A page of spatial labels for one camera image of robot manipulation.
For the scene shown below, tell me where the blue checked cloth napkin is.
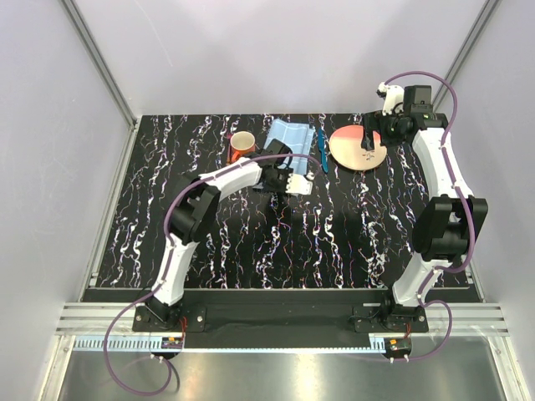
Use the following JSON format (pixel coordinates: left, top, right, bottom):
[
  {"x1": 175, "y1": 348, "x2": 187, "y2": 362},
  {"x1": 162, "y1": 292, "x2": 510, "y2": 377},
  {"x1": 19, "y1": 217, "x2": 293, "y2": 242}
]
[{"x1": 253, "y1": 119, "x2": 315, "y2": 192}]

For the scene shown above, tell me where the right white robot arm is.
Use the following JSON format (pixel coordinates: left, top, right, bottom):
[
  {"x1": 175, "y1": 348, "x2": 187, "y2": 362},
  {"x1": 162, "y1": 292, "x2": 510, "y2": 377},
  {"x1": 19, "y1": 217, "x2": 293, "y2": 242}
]
[{"x1": 361, "y1": 83, "x2": 488, "y2": 332}]

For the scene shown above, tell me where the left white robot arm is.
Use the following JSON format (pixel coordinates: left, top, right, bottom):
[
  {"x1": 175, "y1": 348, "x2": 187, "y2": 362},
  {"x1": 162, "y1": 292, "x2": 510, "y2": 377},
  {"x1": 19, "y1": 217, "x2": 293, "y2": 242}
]
[{"x1": 145, "y1": 140, "x2": 295, "y2": 331}]

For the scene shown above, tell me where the pink and cream plate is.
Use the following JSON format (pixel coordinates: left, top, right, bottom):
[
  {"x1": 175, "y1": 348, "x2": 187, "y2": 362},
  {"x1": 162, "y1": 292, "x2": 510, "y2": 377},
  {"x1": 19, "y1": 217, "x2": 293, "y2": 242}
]
[{"x1": 329, "y1": 124, "x2": 387, "y2": 171}]

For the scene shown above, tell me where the orange ceramic mug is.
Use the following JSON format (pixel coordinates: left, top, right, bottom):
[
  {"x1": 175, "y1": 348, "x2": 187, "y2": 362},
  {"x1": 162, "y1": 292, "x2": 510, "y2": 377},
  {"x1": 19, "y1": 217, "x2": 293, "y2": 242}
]
[{"x1": 229, "y1": 131, "x2": 256, "y2": 164}]

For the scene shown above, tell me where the blue plastic knife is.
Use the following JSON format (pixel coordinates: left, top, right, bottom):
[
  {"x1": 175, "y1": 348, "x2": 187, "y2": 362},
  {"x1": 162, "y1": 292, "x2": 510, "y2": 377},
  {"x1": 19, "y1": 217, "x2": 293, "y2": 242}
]
[{"x1": 317, "y1": 128, "x2": 329, "y2": 175}]

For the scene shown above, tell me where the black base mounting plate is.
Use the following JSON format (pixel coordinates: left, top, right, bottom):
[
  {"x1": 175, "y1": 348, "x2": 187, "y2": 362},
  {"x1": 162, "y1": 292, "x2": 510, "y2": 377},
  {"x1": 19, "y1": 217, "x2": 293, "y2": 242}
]
[{"x1": 133, "y1": 289, "x2": 429, "y2": 333}]

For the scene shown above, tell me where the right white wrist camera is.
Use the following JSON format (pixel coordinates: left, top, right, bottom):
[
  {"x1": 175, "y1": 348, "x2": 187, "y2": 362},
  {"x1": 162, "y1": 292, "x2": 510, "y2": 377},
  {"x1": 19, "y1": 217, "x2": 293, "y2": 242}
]
[{"x1": 376, "y1": 82, "x2": 405, "y2": 115}]

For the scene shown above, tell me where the right aluminium frame post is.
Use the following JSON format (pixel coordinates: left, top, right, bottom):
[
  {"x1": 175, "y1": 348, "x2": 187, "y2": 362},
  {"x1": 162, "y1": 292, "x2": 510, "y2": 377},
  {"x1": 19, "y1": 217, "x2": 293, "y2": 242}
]
[{"x1": 420, "y1": 0, "x2": 502, "y2": 126}]

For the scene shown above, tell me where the aluminium frame post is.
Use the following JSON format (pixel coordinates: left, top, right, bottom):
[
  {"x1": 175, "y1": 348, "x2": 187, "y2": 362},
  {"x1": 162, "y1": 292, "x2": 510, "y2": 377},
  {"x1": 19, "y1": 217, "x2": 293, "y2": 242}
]
[
  {"x1": 58, "y1": 0, "x2": 140, "y2": 130},
  {"x1": 420, "y1": 0, "x2": 502, "y2": 126}
]

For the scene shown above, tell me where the left aluminium frame post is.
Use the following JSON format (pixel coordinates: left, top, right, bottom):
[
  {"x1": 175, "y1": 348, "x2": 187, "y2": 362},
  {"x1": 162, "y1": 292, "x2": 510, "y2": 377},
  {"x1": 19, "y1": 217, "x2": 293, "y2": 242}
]
[{"x1": 58, "y1": 0, "x2": 140, "y2": 130}]

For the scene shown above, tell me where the grey cable duct rail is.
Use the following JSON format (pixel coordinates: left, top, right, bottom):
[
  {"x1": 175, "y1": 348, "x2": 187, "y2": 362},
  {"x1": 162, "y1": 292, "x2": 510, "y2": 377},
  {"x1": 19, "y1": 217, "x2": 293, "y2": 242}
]
[{"x1": 74, "y1": 333, "x2": 385, "y2": 354}]

